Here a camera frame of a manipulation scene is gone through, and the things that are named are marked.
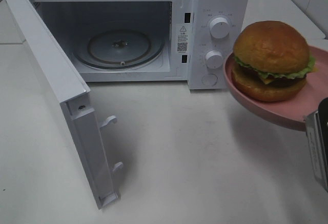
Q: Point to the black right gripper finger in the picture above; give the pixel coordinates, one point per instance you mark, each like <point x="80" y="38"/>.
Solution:
<point x="316" y="132"/>

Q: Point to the pink plate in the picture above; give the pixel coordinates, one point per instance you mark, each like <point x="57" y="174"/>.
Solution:
<point x="289" y="113"/>

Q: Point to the burger with lettuce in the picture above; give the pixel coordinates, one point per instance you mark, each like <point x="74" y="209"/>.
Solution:
<point x="271" y="61"/>

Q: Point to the round white door button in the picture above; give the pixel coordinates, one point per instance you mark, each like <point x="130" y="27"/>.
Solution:
<point x="209" y="80"/>

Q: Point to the white dial knob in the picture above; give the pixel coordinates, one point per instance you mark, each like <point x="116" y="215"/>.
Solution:
<point x="219" y="27"/>
<point x="214" y="59"/>

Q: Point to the white microwave door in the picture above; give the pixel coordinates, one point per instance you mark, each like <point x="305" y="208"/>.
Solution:
<point x="68" y="96"/>

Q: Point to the white warning label sticker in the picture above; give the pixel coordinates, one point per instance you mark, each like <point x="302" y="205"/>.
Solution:
<point x="182" y="38"/>

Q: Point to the glass microwave turntable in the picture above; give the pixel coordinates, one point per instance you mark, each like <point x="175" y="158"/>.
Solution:
<point x="118" y="49"/>

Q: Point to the white microwave oven body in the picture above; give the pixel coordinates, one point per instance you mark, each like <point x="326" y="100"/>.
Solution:
<point x="70" y="21"/>

